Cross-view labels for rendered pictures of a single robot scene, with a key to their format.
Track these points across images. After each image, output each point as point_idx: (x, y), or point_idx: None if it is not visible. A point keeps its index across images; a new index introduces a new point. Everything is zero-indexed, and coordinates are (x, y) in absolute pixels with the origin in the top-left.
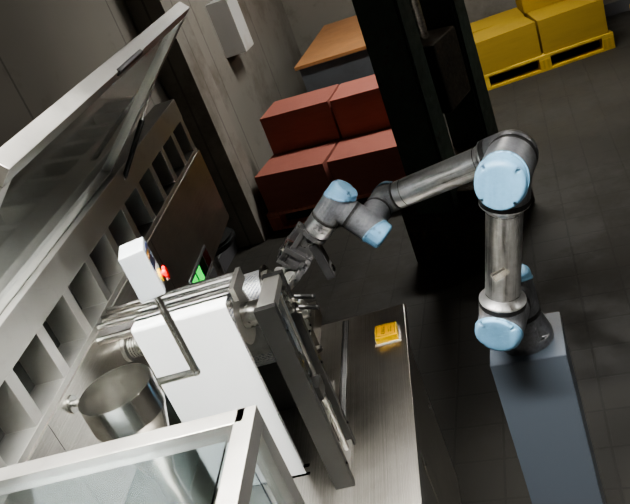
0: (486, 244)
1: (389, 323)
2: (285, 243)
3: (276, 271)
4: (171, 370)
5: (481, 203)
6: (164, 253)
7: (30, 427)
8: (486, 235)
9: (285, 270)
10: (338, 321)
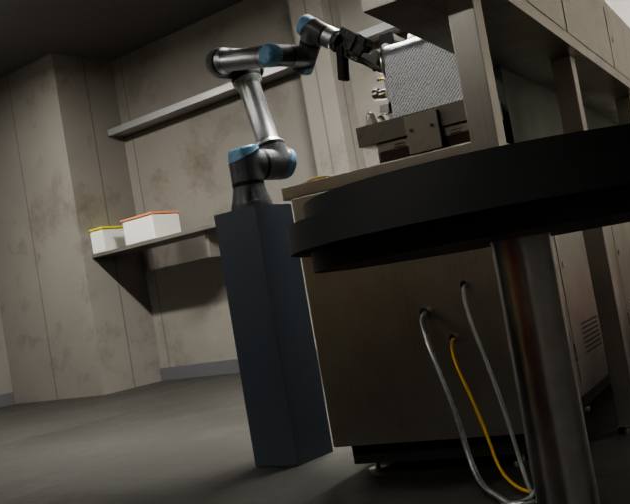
0: (265, 101)
1: (313, 178)
2: (360, 34)
3: (382, 34)
4: None
5: (260, 72)
6: None
7: None
8: (263, 95)
9: (370, 57)
10: (345, 172)
